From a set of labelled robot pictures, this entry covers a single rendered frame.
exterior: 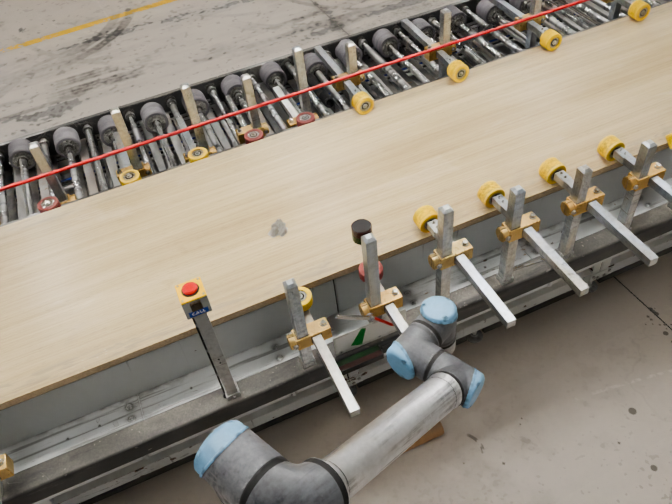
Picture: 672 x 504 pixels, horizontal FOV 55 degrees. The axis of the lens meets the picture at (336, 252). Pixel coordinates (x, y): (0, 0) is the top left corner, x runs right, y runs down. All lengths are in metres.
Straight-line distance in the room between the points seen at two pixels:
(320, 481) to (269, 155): 1.67
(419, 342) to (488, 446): 1.26
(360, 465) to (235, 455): 0.23
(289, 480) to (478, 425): 1.75
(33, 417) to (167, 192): 0.91
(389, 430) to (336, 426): 1.51
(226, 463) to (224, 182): 1.51
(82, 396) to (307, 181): 1.07
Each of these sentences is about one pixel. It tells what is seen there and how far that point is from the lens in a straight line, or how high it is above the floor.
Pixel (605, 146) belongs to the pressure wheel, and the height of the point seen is 0.96.
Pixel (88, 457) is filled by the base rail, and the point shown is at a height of 0.70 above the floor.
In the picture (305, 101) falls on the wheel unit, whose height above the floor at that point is 0.92.
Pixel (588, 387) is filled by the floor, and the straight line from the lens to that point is 2.97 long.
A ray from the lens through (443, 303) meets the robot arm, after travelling 1.63.
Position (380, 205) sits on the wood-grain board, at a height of 0.90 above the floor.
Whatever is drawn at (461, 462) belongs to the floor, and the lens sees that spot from 2.73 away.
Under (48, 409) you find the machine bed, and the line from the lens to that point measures 2.30.
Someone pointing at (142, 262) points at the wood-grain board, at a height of 0.90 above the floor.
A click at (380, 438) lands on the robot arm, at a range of 1.27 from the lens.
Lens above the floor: 2.47
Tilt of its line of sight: 47 degrees down
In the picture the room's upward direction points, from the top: 8 degrees counter-clockwise
